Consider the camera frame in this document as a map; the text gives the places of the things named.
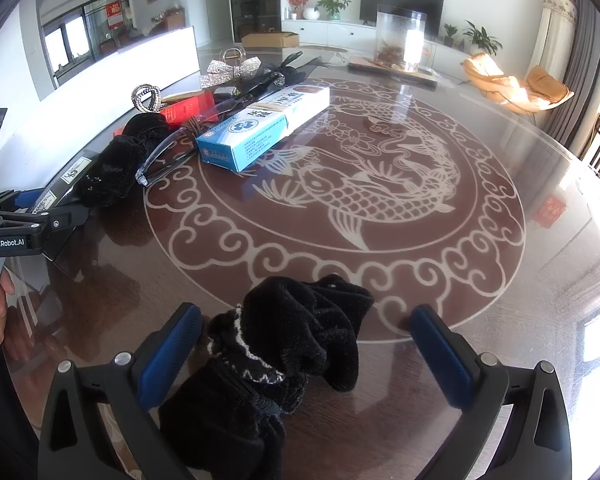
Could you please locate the red tube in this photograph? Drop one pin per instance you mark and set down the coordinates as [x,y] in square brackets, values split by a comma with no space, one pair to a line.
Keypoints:
[185,110]

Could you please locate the rhinestone bow hair clip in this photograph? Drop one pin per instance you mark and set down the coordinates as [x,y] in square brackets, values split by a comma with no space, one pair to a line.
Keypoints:
[220,74]

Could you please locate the person's dark clothing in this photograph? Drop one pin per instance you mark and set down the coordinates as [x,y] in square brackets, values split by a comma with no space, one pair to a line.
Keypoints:
[5,420]

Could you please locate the red flowers in vase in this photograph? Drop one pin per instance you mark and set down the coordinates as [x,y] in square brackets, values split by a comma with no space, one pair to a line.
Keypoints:
[297,2]

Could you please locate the orange lounge chair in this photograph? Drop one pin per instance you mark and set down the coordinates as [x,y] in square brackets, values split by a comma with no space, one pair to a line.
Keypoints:
[510,85]

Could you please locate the small potted plant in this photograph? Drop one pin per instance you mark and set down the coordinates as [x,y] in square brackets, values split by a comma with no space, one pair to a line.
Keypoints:
[450,35]

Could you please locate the dark display cabinet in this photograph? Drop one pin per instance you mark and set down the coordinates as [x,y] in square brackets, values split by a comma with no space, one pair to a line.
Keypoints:
[255,0]

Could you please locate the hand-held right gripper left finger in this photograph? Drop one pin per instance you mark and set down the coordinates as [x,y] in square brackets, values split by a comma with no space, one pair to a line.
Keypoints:
[175,350]

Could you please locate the large leafy potted plant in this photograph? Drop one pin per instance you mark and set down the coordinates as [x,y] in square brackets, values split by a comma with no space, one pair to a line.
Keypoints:
[482,37]

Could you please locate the rhinestone hair claw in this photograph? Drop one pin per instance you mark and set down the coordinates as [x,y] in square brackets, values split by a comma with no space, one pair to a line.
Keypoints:
[156,103]

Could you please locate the flat tray under tank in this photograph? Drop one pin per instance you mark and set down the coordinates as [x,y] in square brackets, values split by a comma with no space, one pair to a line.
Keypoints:
[365,66]

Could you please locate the round brown patterned desktop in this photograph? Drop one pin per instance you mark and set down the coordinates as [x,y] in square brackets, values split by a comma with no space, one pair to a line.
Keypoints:
[480,285]

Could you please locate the cream and gold hair clip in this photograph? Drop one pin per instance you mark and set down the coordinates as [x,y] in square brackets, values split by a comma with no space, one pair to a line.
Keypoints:
[182,95]

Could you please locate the wooden sideboard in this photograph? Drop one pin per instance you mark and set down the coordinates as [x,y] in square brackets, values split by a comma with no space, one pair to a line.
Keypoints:
[170,22]

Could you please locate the blue and white medicine box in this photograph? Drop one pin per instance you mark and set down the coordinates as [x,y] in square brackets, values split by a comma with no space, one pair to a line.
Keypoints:
[250,135]

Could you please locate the black bow hair clip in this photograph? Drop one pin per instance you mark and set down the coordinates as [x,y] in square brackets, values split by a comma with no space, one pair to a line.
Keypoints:
[292,74]

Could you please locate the clear rimless glasses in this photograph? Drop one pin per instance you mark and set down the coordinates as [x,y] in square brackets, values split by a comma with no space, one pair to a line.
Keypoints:
[162,157]

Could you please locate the black television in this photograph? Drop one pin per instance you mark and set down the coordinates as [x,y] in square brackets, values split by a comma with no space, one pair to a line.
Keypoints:
[395,0]

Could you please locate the white curved panel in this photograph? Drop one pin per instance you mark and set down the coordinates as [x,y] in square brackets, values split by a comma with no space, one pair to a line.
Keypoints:
[130,70]

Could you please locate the glass balcony doors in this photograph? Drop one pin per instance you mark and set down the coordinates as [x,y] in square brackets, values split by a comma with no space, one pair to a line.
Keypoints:
[75,40]

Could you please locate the clear plastic bag with label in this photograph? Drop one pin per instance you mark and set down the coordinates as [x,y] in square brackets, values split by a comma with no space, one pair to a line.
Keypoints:
[77,169]

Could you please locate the plain black velvet scrunchie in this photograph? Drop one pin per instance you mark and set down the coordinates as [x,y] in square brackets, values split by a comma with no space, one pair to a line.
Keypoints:
[115,170]

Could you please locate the black velvet scrunchie white trim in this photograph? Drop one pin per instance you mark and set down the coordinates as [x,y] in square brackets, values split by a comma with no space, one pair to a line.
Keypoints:
[290,330]

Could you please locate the white television cabinet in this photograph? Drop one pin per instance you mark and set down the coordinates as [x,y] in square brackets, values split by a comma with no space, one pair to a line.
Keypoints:
[340,32]

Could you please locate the red window poster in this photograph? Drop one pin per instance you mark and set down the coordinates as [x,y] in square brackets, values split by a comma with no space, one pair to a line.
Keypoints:
[115,15]

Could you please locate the grey curtain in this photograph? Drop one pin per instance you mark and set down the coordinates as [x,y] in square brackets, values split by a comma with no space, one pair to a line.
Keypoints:
[585,75]

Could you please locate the cardboard box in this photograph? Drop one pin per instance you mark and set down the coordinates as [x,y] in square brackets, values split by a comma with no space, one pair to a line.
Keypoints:
[270,40]

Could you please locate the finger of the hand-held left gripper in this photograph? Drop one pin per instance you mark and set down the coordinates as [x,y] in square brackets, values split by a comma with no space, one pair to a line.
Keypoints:
[65,220]
[30,200]

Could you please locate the clear glass tank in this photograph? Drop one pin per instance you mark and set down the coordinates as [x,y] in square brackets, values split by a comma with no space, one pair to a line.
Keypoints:
[392,35]

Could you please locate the white sheer curtain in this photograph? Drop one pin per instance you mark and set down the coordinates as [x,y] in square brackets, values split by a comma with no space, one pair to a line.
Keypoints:
[555,30]

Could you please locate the clear acrylic hair clip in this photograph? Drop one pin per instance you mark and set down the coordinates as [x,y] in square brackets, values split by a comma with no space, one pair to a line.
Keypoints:
[233,48]

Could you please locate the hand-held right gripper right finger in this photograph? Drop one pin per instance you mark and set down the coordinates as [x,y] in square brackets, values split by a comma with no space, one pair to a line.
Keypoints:
[440,355]

